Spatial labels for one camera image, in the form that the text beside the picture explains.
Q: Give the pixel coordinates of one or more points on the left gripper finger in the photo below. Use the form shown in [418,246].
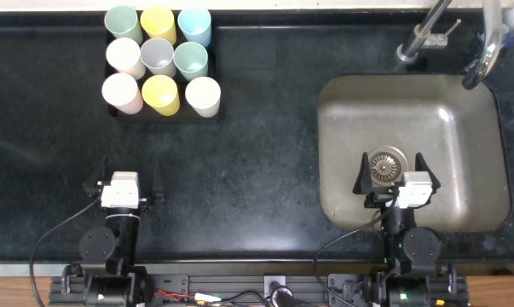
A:
[96,181]
[157,187]

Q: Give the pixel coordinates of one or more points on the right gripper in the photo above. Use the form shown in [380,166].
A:
[378,200]

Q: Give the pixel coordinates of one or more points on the yellow cup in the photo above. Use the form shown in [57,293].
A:
[159,91]
[156,21]

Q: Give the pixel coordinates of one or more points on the white cup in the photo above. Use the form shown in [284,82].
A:
[202,94]

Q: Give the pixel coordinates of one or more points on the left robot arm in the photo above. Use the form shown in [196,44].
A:
[96,245]

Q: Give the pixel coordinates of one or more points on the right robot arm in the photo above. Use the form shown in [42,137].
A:
[423,249]

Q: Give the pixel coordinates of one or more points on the steel sink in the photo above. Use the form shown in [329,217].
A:
[452,128]

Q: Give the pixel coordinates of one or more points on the black tray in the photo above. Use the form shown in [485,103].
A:
[212,70]

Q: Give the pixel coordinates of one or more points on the green cup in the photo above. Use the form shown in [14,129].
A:
[121,21]
[190,59]

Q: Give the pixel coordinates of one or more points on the grey cup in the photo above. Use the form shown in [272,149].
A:
[156,54]

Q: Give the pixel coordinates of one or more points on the steel tap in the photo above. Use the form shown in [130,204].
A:
[493,42]

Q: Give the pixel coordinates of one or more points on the blue cup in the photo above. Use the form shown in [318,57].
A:
[193,23]

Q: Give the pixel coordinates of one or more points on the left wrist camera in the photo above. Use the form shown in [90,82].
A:
[120,192]

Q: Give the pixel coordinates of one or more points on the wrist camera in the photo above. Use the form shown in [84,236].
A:
[414,189]
[120,192]

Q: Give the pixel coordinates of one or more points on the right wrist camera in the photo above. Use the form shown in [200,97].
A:
[414,189]

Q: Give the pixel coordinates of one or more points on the mounting rail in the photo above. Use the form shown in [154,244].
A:
[239,287]

